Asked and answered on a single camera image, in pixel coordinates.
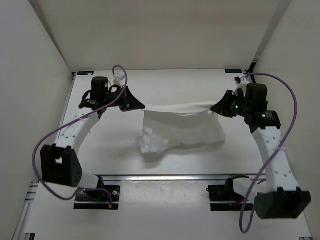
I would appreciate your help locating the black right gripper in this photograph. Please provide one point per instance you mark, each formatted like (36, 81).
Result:
(222, 107)

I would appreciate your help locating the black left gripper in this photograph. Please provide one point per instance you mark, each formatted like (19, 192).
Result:
(129, 103)

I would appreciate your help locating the white pleated skirt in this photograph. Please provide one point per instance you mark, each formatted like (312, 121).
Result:
(188, 126)

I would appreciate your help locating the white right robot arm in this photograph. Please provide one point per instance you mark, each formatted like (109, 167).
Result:
(282, 198)

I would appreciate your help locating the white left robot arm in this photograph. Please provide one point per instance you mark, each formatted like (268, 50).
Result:
(59, 161)

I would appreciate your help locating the white front cover board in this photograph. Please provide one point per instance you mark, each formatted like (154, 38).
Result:
(153, 210)

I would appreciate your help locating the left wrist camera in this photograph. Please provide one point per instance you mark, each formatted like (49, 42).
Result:
(118, 79)

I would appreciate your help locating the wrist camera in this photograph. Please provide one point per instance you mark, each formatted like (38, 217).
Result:
(118, 79)
(241, 84)

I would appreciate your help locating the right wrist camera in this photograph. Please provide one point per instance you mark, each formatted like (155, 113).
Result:
(241, 84)

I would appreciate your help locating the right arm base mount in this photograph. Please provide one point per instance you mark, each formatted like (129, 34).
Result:
(223, 198)

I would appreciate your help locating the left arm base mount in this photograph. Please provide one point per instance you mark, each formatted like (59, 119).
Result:
(107, 199)

